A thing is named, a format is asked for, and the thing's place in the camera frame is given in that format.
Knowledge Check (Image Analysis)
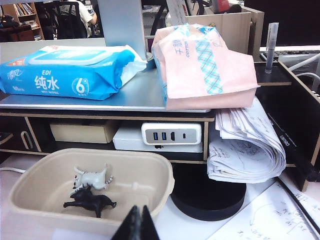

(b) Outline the beige pulp paper box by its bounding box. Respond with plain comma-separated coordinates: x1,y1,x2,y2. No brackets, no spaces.
7,147,176,237

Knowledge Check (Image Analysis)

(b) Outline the flat white box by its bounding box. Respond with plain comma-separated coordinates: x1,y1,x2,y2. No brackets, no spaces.
112,127,204,154

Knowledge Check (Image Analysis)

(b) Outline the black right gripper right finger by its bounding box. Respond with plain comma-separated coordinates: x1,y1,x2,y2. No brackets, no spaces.
142,204,161,240

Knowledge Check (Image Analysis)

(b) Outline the light wooden storage box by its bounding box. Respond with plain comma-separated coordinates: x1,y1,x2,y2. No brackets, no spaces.
184,6,265,62

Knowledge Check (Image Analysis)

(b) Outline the white sketched paper sheet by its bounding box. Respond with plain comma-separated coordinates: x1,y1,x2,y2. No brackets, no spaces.
156,174,320,240

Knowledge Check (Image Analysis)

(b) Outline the dark keyboard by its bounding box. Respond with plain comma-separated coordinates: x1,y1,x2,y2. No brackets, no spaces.
259,49,320,62

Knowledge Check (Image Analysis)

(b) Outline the red box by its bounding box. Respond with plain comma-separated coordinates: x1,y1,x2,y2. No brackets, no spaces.
212,0,231,13

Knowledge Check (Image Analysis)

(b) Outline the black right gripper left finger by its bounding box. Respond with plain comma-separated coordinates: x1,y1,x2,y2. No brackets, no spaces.
111,204,143,240

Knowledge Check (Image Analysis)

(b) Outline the clear plastic pen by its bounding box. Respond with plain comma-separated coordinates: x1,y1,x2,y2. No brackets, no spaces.
264,22,280,74

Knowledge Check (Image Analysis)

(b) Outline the white USB hub dock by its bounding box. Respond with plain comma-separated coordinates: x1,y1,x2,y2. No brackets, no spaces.
141,122,203,146

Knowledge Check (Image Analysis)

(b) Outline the beige cardboard box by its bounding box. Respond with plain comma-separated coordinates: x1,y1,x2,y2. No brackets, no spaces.
49,123,118,144

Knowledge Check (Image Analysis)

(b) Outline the black wooden desk organizer shelf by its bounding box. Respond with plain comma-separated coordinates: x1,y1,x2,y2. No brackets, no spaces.
0,59,320,192

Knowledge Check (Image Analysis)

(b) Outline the thin black cable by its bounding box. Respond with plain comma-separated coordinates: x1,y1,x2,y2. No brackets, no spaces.
276,177,320,232

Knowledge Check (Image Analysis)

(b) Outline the pink tissue pack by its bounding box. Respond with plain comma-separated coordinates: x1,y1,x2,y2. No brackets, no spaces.
151,22,261,111

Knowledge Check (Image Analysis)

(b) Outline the blue wet wipes pack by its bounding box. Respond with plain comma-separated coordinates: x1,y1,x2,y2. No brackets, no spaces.
0,44,148,101

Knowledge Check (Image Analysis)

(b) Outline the folded stack of papers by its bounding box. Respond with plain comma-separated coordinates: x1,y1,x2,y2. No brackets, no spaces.
206,97,287,185

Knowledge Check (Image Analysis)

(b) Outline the wooden bookshelf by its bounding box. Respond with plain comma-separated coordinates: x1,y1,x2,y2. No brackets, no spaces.
0,2,45,42

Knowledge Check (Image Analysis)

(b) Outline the person in white shirt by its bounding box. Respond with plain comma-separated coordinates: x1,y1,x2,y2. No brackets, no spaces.
74,0,98,38

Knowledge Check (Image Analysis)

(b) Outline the black background monitor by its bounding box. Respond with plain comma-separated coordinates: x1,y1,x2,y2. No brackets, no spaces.
243,0,320,47

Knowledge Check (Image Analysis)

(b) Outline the black round stand base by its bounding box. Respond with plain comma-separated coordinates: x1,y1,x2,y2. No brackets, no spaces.
169,162,247,222

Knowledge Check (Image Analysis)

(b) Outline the white table cable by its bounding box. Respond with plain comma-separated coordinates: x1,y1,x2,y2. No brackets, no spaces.
0,166,27,175

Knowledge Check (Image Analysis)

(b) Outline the black horse doll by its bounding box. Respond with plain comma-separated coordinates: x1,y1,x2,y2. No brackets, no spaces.
63,186,118,219

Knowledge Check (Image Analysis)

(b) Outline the black slim box white lettering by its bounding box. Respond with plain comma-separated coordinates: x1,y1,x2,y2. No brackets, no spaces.
266,113,316,183

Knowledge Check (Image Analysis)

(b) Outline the white striped tiger doll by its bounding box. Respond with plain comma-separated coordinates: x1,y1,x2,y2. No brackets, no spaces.
72,163,114,191

